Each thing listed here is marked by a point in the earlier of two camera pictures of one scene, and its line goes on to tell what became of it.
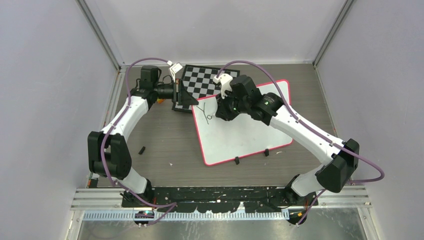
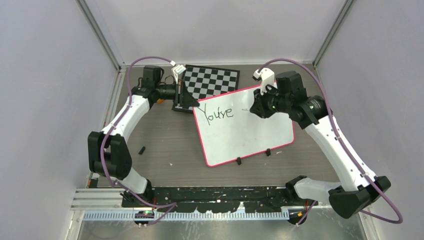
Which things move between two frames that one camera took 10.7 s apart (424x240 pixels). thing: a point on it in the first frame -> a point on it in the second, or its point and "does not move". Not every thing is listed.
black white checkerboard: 199,81 does not move
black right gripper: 223,111 -> 258,106
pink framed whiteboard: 221,140 does not move
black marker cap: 142,150 does not move
